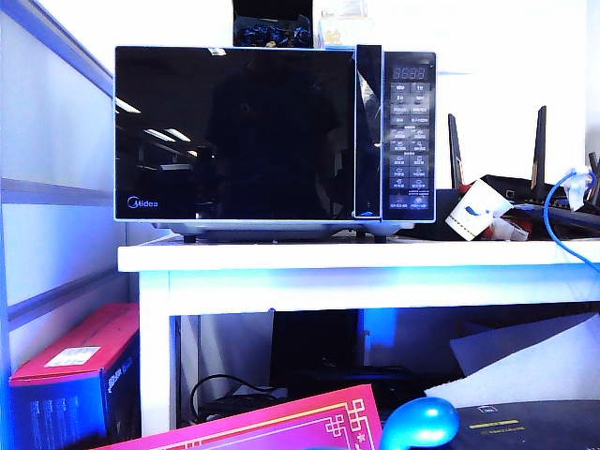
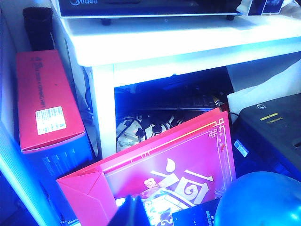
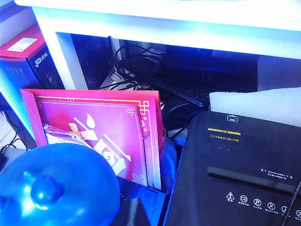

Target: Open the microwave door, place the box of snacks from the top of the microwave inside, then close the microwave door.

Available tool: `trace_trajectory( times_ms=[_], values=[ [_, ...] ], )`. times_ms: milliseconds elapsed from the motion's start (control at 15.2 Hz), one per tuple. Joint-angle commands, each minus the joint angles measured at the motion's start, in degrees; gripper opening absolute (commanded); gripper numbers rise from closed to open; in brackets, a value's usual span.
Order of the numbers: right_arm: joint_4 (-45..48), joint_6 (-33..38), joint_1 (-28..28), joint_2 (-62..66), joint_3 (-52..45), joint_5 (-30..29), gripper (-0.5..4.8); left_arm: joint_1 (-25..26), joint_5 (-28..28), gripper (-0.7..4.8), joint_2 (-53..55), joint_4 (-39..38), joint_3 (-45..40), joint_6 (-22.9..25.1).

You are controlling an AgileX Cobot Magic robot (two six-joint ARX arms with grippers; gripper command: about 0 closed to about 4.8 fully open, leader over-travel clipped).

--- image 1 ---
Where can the black Midea microwave oven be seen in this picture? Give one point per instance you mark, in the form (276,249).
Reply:
(410,140)

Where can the pink gift box gold pattern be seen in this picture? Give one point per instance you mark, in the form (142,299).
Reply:
(262,422)

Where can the red and black cardboard box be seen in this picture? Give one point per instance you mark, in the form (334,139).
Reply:
(70,342)

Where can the black box gold print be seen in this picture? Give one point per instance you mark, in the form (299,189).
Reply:
(539,422)

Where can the white table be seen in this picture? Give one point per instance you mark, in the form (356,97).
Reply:
(328,286)

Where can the black upright panel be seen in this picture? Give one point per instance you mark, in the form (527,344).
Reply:
(314,342)

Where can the white paper cup blue print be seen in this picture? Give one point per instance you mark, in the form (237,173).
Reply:
(473,211)

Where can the dark blue snack bag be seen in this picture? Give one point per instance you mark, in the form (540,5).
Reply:
(272,30)

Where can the small red white carton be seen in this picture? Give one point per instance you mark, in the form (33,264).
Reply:
(513,230)

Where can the black rectangular screen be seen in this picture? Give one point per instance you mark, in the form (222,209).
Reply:
(272,7)

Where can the gray cardboard sheet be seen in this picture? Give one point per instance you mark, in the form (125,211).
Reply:
(497,347)

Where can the glossy blue round object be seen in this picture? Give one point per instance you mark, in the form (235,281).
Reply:
(422,422)

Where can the black router with antennas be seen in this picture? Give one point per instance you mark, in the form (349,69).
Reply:
(529,190)

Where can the white tape wad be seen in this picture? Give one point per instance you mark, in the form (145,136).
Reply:
(579,185)

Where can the white paper sheet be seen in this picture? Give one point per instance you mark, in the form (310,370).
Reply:
(539,375)

